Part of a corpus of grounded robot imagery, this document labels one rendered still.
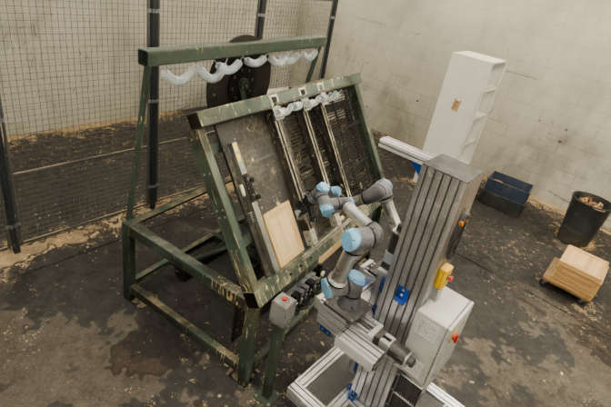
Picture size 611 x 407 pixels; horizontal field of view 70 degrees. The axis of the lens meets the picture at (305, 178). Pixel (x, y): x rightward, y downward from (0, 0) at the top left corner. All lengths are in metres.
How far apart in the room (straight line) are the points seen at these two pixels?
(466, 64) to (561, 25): 1.68
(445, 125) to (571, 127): 1.97
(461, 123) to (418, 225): 4.30
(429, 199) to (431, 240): 0.23
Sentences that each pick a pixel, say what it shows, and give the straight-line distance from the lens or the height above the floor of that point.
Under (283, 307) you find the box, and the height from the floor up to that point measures 0.92.
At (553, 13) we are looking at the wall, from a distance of 7.67.
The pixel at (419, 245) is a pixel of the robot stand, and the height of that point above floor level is 1.57.
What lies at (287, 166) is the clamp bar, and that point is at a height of 1.46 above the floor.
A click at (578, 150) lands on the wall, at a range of 7.75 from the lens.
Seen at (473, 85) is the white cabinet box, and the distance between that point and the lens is 6.51.
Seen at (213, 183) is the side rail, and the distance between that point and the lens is 2.76.
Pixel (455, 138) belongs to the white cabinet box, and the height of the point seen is 0.91.
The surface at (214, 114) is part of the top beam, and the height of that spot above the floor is 1.91.
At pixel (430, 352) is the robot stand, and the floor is 1.02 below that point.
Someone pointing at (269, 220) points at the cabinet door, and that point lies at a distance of 3.09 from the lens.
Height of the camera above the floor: 2.86
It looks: 27 degrees down
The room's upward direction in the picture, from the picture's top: 10 degrees clockwise
